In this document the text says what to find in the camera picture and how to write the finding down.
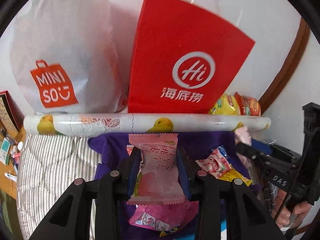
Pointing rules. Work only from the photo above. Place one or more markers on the pale pink peach pack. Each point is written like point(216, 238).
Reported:
point(159, 179)

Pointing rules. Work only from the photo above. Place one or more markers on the orange chips bag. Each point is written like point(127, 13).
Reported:
point(248, 106)

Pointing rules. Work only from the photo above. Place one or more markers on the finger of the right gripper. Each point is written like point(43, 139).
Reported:
point(261, 147)
point(258, 157)

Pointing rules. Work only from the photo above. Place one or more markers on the lemon print paper roll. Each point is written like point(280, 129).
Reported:
point(93, 125)

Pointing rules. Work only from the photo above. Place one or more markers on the lychee jelly pack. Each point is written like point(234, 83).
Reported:
point(216, 163)

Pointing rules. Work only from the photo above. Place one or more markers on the purple towel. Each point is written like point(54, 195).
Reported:
point(197, 145)

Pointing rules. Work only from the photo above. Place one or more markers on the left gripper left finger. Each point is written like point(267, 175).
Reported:
point(127, 181)

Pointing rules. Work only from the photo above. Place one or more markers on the striped quilted table cover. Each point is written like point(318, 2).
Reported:
point(48, 165)

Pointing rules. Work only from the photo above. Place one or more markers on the brown wooden door frame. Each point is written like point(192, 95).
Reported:
point(288, 68)

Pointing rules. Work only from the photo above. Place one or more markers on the pink yellow snack bag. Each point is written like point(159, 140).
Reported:
point(165, 219)

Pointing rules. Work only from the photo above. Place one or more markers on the red Haidilao paper bag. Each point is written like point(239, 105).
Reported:
point(184, 58)

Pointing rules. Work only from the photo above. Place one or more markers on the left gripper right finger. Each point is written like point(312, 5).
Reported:
point(186, 175)

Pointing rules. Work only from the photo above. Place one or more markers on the brown patterned book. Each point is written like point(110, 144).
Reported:
point(11, 116)

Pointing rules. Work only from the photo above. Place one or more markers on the person right hand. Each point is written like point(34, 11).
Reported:
point(300, 210)

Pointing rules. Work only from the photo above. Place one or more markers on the yellow chips bag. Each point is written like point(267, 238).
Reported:
point(226, 105)

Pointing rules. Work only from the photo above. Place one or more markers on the green snack bag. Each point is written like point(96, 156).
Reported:
point(135, 193)

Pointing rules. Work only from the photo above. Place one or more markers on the grey checked folded cloth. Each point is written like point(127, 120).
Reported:
point(265, 191)

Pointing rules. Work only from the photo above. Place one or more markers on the yellow triangular snack bag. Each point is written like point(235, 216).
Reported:
point(234, 174)

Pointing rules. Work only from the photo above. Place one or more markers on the light pink label pack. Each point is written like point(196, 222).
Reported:
point(242, 135)

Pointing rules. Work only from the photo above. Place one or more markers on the white Miniso plastic bag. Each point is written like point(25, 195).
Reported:
point(64, 58)

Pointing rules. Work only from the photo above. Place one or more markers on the pink bear lollipop pack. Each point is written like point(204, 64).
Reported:
point(136, 158)

